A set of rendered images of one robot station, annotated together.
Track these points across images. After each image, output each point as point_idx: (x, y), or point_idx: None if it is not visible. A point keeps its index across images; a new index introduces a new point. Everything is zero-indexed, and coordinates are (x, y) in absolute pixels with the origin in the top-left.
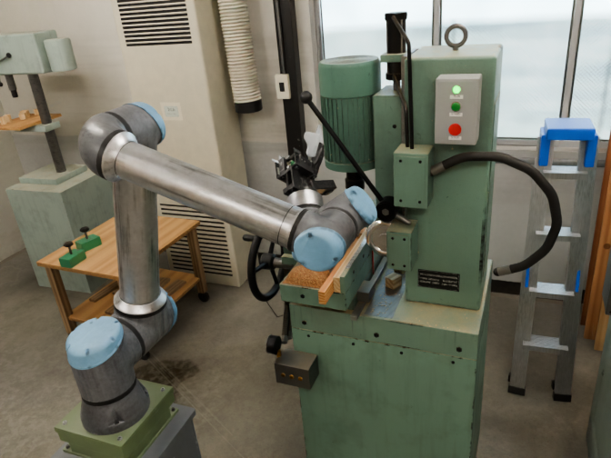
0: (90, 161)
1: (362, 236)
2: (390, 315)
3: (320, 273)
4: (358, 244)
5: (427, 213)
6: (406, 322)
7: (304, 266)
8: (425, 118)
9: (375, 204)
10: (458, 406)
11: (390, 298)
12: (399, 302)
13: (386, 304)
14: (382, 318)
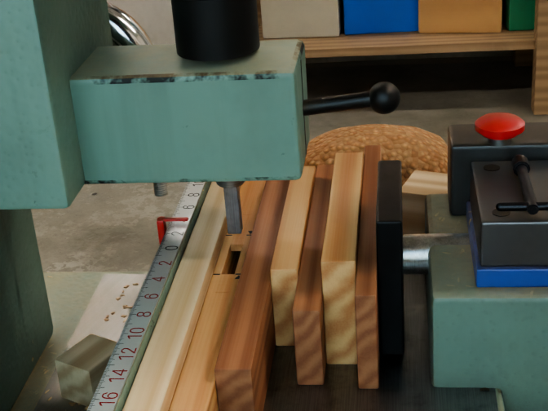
0: None
1: (210, 231)
2: (109, 280)
3: (326, 136)
4: (215, 194)
5: None
6: (59, 272)
7: (393, 130)
8: None
9: (119, 59)
10: None
11: (108, 333)
12: (77, 326)
13: (121, 311)
14: (134, 271)
